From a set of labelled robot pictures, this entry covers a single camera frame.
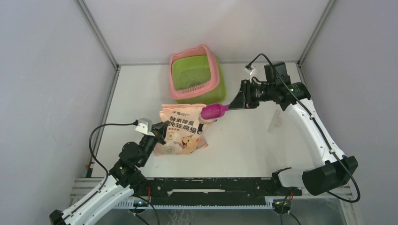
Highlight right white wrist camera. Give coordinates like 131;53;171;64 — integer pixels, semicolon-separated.
244;65;258;76

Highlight right black cable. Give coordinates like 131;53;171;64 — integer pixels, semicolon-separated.
245;53;361;204

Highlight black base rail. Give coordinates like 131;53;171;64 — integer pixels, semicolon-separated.
134;177;302;206

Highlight cat litter bag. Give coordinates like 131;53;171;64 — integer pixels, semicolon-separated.
154;104;216;156

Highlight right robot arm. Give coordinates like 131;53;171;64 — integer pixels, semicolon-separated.
228;62;359;197

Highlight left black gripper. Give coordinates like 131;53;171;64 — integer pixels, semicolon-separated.
139;120;169;166

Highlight left black cable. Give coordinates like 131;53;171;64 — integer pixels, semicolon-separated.
88;122;139;199

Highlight pink green litter box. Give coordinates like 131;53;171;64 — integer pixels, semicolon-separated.
168;45;227;105

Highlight green litter granules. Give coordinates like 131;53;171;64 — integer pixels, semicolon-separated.
173;67;211;90

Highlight black cable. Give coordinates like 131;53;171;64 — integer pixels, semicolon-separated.
245;53;361;204
88;122;139;199

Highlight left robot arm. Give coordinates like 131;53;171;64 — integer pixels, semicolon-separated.
49;118;169;225

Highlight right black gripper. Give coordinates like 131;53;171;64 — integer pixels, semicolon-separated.
228;80;275;110

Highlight magenta plastic scoop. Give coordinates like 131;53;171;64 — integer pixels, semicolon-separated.
200;103;229;120

